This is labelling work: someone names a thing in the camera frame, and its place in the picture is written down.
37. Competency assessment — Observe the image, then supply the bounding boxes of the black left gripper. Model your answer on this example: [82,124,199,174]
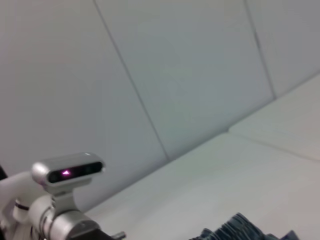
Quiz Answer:
[93,223,116,240]

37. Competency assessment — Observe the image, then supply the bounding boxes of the blue denim shorts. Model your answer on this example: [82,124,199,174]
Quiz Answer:
[196,212,301,240]

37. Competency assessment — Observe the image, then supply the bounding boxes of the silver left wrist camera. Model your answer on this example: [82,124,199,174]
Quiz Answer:
[30,152,106,216]

